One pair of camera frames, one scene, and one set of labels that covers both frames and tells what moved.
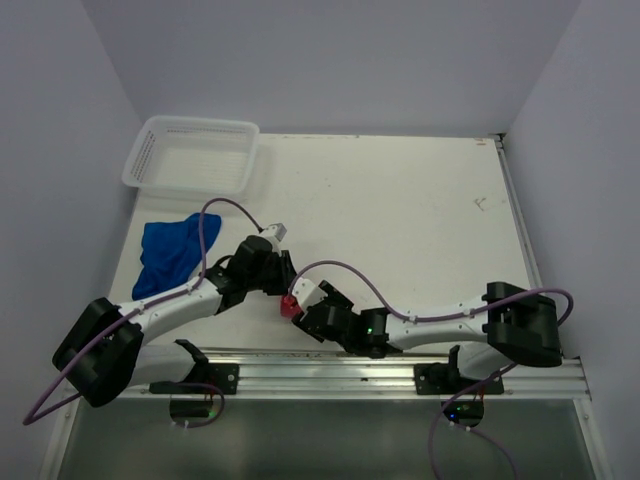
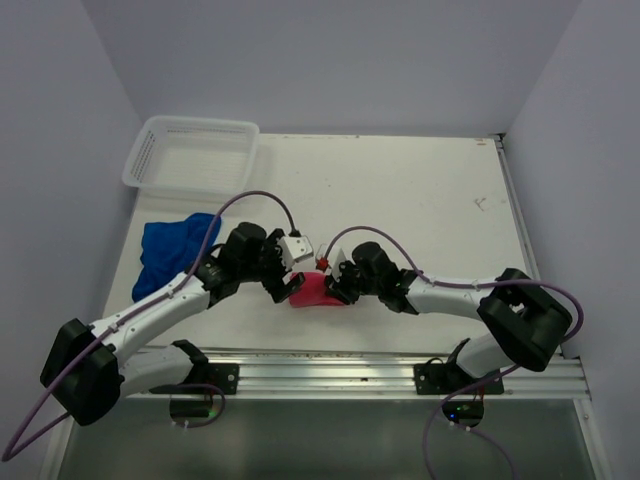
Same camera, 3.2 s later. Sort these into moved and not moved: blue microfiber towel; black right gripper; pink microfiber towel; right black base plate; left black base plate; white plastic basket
Moved: pink microfiber towel; black right gripper
Not moved: left black base plate; right black base plate; white plastic basket; blue microfiber towel
